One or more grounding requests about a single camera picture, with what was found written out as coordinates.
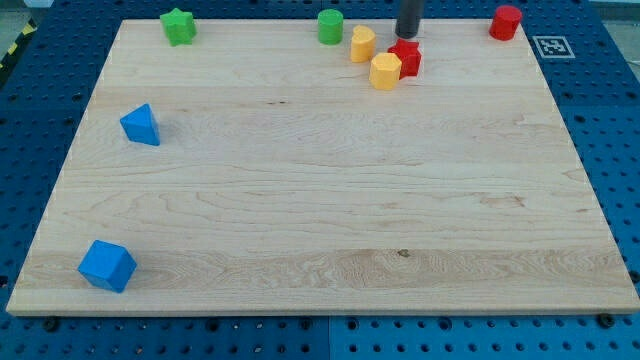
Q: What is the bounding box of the red star block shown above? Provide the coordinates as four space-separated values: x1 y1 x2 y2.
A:
387 38 422 79

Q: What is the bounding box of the wooden board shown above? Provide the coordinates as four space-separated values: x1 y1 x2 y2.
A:
7 19 639 316

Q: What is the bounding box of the green star block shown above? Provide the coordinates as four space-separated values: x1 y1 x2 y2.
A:
160 8 197 46

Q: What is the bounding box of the yellow hexagon block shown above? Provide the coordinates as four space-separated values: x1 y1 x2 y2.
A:
369 52 402 90

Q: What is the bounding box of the yellow heart block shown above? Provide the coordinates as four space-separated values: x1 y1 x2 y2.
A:
350 25 376 63

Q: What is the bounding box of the green cylinder block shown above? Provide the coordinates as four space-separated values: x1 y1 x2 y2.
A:
317 9 344 45

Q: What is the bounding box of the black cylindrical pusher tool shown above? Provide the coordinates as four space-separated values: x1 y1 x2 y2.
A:
395 0 425 39

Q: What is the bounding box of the blue triangle block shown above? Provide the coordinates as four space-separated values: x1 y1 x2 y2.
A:
120 103 160 146

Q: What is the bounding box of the blue cube block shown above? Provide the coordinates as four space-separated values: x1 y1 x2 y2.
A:
77 239 137 293

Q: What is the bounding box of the red cylinder block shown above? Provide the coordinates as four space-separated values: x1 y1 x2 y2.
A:
489 5 523 41

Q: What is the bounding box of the white fiducial marker tag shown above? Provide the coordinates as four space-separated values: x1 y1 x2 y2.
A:
532 35 575 59

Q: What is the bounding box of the black bolt left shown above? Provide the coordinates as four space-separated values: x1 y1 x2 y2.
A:
41 316 60 333

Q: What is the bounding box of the black bolt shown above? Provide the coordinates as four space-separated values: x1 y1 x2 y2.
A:
596 313 616 329
41 316 60 333

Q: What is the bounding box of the black bolt right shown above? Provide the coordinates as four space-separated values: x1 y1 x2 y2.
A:
596 313 616 329

